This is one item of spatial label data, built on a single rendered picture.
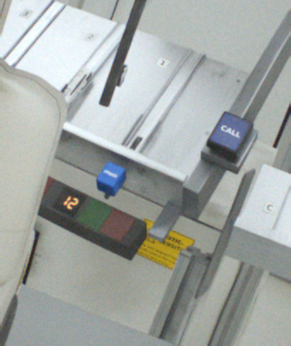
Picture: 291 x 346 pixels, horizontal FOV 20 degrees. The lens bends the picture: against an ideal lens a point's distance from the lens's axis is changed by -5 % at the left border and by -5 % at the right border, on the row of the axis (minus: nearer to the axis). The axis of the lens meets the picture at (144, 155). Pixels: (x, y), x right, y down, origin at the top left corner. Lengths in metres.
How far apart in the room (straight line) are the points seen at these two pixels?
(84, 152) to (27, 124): 0.70
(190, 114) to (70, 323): 0.35
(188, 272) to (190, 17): 2.08
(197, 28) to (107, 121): 2.00
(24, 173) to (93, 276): 1.07
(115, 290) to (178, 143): 0.44
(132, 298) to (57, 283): 0.14
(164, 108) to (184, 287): 0.22
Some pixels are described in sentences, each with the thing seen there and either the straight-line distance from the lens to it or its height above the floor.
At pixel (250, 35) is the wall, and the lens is 2.99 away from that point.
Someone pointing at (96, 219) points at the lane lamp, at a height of 0.65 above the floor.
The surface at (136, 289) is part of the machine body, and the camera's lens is 1.40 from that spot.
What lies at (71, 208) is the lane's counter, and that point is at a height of 0.65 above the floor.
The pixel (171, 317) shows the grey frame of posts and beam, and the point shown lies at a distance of 1.07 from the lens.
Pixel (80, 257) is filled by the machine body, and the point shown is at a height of 0.45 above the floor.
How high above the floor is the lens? 0.98
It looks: 14 degrees down
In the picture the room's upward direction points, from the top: 19 degrees clockwise
